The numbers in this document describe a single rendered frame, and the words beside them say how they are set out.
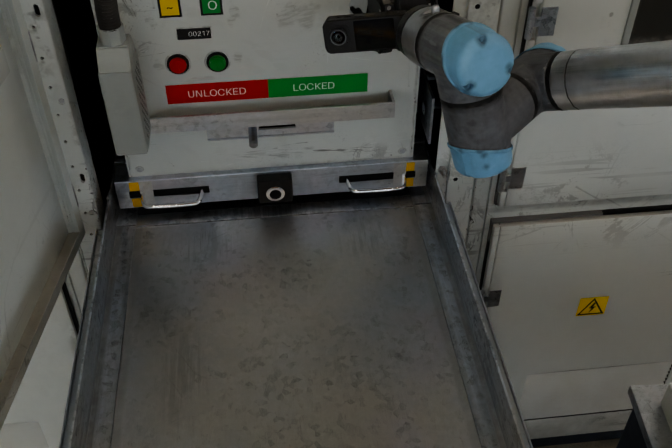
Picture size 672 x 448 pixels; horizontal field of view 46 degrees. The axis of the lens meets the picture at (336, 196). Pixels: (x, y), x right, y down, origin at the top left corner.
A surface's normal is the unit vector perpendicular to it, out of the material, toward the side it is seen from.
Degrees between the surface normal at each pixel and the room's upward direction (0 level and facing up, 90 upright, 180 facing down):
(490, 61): 75
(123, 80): 90
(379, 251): 0
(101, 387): 0
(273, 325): 0
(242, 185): 90
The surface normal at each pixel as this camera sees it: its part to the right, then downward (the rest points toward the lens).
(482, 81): 0.36, 0.40
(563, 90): -0.69, 0.45
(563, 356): 0.11, 0.65
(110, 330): 0.00, -0.76
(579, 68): -0.73, -0.23
